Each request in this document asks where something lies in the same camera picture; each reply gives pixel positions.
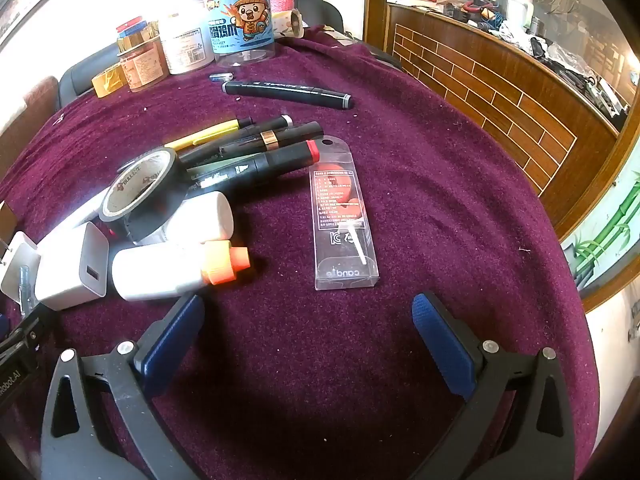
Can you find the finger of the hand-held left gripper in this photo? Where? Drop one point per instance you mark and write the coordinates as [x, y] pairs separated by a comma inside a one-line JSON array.
[[30, 335]]

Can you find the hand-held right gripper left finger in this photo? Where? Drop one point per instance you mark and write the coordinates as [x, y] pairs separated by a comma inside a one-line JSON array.
[[170, 345]]

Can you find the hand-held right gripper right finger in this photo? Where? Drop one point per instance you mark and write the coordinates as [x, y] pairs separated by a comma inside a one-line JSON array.
[[445, 345]]

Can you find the small clear plastic tube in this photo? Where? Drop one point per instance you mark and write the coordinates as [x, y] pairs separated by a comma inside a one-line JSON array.
[[26, 285]]

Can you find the white charger plug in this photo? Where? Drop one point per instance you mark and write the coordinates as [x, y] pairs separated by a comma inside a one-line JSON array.
[[17, 265], [65, 270]]

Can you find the white bottle orange cap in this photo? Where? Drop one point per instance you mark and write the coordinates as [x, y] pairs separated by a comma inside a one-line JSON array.
[[155, 272]]

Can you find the white dropper bottle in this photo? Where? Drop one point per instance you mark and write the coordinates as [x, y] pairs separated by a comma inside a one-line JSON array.
[[205, 217]]

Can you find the black tape roll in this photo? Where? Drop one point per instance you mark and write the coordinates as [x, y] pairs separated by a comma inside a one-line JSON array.
[[150, 210]]

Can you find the clear plastic package red insert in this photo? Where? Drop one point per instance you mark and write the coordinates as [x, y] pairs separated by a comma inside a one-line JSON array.
[[345, 240]]

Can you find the black marker red band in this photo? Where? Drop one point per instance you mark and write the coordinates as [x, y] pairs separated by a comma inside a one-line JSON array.
[[270, 162]]

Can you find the yellow utility knife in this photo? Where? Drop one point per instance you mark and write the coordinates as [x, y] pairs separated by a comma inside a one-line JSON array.
[[205, 133]]

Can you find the purple velvet tablecloth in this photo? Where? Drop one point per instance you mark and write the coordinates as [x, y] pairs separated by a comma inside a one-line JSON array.
[[310, 360]]

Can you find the brown armchair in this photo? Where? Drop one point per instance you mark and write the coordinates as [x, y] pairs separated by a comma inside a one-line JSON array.
[[30, 110]]

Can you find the black pen with gold band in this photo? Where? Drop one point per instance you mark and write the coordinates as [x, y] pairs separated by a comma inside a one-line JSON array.
[[295, 135]]

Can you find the yellow tape roll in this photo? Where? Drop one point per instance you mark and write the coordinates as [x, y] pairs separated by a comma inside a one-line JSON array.
[[107, 82]]

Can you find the wooden counter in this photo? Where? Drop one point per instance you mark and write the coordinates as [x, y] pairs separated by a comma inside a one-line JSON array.
[[475, 75]]

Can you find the small clear blue-capped vial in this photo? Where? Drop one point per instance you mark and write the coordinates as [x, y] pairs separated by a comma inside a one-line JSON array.
[[221, 77]]

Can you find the long black marker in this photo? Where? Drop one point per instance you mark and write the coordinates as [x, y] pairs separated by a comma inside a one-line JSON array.
[[285, 94]]

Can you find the amber plastic jar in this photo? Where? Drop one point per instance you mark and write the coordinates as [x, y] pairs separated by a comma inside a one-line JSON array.
[[145, 67]]

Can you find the white plastic jar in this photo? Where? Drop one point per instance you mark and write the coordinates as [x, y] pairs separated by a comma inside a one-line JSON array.
[[187, 45]]

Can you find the red and blue tape roll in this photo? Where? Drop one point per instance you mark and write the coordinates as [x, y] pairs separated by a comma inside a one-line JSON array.
[[130, 24]]

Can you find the clear jar blue cartoon label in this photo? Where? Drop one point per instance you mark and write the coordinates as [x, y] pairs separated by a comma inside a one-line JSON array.
[[242, 20]]

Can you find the wooden pillar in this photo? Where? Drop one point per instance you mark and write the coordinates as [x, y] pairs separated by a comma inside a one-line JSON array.
[[377, 5]]

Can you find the white plastic jug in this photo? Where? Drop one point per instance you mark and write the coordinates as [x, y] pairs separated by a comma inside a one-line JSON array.
[[519, 5]]

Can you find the bamboo print wall panel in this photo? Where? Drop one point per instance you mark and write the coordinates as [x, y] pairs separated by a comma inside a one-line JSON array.
[[605, 230]]

